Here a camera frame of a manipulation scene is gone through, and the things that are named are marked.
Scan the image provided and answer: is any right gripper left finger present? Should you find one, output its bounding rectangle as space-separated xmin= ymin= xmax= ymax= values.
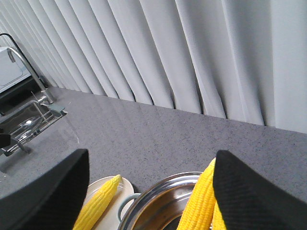
xmin=0 ymin=149 xmax=90 ymax=230

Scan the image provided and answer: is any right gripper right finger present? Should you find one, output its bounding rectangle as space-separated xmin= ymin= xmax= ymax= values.
xmin=213 ymin=150 xmax=307 ymax=230

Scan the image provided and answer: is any bright yellow corn cob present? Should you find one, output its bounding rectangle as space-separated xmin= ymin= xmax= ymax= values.
xmin=177 ymin=159 xmax=216 ymax=230

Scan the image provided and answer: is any white round plate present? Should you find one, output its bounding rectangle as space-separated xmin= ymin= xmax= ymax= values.
xmin=83 ymin=176 xmax=134 ymax=230

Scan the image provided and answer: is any grey-green electric cooking pot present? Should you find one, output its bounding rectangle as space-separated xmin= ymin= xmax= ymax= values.
xmin=118 ymin=172 xmax=201 ymax=230

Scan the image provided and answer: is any steel sink with rack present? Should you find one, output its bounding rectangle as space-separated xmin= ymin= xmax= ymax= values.
xmin=0 ymin=94 xmax=68 ymax=158

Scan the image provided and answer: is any steel kitchen faucet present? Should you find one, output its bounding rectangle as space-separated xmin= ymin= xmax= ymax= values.
xmin=7 ymin=46 xmax=56 ymax=104

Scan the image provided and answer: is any white appliance on counter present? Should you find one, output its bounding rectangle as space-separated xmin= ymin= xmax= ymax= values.
xmin=0 ymin=46 xmax=31 ymax=92

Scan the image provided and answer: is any grey pleated curtain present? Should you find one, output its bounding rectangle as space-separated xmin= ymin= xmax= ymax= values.
xmin=0 ymin=0 xmax=307 ymax=133

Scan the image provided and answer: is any black right camera cable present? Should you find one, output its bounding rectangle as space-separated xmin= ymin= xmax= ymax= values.
xmin=0 ymin=33 xmax=46 ymax=89

